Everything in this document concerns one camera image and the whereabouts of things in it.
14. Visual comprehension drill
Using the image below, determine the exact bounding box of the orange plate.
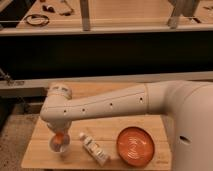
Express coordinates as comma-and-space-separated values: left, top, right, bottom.
116, 127, 155, 167

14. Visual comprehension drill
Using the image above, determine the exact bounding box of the grey metal leg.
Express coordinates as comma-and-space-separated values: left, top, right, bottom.
167, 0, 200, 29

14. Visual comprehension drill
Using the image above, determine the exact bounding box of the black cable coil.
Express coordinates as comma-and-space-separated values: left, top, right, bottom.
24, 13, 50, 27

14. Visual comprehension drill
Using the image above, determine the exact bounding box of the metal clamp bracket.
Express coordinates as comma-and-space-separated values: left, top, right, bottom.
0, 68, 24, 86

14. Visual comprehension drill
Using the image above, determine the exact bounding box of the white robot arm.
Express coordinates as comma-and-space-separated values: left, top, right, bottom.
40, 80, 213, 171

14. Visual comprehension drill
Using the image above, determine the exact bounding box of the grey metal post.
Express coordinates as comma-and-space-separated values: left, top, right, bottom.
80, 0, 90, 31

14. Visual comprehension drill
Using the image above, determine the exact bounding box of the small dark tool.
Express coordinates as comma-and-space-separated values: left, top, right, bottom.
42, 5, 55, 13

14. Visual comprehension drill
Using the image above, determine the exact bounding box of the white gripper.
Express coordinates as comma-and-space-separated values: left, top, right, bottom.
47, 122, 71, 135

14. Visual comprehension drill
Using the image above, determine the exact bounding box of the orange pepper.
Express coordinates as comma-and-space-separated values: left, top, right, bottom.
54, 133, 64, 145

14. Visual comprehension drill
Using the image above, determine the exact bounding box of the white tube bottle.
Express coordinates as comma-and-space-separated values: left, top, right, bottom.
79, 132, 110, 166

